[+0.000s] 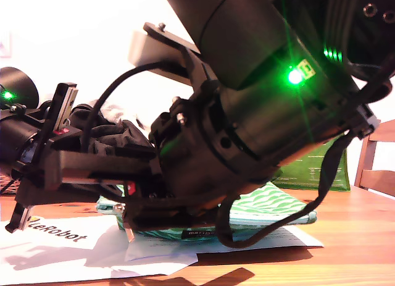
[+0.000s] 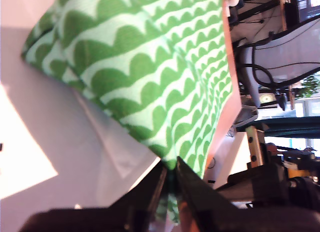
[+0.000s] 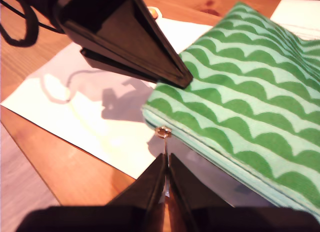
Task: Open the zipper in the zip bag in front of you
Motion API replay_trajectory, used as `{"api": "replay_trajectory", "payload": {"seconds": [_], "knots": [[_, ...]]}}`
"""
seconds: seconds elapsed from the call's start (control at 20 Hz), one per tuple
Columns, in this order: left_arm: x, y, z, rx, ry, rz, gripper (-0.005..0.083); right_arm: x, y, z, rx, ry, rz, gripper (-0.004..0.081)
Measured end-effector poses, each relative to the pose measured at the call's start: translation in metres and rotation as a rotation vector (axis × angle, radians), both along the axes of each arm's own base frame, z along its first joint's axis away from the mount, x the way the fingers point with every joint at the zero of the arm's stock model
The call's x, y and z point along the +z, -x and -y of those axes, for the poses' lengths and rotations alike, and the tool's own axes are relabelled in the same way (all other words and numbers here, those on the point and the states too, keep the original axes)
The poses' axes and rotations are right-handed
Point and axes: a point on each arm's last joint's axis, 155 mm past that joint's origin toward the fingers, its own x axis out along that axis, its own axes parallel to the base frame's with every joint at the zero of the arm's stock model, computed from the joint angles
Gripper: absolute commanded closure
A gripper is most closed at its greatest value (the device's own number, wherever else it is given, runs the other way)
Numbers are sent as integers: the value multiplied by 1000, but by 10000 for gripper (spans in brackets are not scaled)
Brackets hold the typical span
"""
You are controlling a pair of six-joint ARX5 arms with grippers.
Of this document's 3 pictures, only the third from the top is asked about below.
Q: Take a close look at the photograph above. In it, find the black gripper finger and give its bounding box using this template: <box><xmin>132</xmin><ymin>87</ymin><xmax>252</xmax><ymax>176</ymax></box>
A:
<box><xmin>106</xmin><ymin>153</ymin><xmax>168</xmax><ymax>214</ymax></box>
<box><xmin>56</xmin><ymin>0</ymin><xmax>194</xmax><ymax>89</ymax></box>
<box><xmin>169</xmin><ymin>153</ymin><xmax>233</xmax><ymax>211</ymax></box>
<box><xmin>80</xmin><ymin>48</ymin><xmax>185</xmax><ymax>89</ymax></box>

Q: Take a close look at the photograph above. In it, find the green wave-pattern zip pouch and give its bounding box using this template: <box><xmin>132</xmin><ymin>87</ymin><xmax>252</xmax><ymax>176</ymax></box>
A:
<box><xmin>141</xmin><ymin>1</ymin><xmax>320</xmax><ymax>221</ymax></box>

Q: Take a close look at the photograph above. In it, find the white LeRobot paper sheet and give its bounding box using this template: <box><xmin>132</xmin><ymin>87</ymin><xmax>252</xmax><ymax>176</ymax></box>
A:
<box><xmin>0</xmin><ymin>6</ymin><xmax>213</xmax><ymax>180</ymax></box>

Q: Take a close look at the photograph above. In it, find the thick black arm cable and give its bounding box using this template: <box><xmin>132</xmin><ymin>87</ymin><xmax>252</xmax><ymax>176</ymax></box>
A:
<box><xmin>0</xmin><ymin>0</ymin><xmax>40</xmax><ymax>48</ymax></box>

